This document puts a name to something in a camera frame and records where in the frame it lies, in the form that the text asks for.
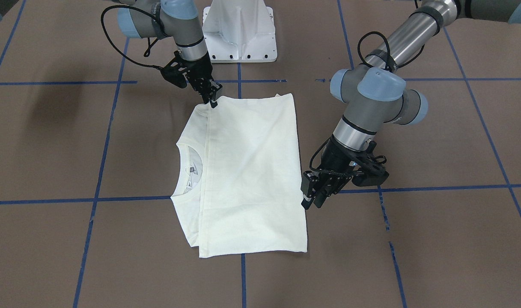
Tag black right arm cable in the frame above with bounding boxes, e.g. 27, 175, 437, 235
100, 4, 171, 69

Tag cream long-sleeve cat shirt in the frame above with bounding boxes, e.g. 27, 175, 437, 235
171, 94, 308, 258

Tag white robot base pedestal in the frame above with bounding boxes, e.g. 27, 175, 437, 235
203, 0, 278, 64

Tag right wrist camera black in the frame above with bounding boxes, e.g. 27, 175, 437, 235
159, 50, 188, 89

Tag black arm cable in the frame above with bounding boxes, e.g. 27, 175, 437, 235
357, 31, 426, 71
100, 4, 171, 69

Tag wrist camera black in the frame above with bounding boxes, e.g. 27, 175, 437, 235
159, 50, 188, 89
351, 140, 390, 187

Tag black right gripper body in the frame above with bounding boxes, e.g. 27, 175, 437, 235
182, 52, 216, 95

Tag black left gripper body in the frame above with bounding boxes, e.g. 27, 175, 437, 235
313, 136, 358, 189

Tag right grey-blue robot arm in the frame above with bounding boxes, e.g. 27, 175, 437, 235
100, 0, 222, 108

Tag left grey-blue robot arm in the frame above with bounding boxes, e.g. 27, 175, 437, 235
301, 0, 521, 209

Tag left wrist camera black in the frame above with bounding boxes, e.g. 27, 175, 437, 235
351, 140, 390, 187

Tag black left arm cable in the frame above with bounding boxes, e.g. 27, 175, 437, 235
357, 31, 426, 71

